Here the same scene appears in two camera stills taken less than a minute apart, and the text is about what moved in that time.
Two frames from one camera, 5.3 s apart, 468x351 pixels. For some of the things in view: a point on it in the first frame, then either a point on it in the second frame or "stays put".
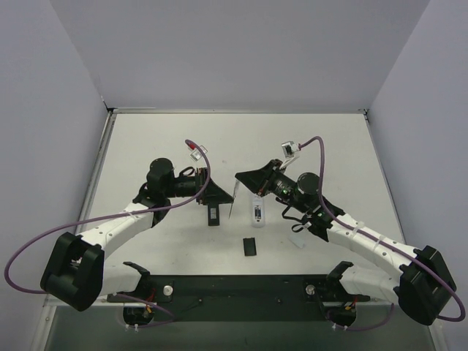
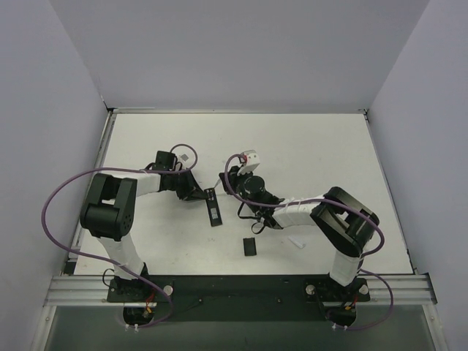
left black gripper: x=202 y=186 to x=189 y=186
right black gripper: x=269 y=177 to x=229 y=179
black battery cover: x=249 y=245 stays put
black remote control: x=213 y=214 stays put
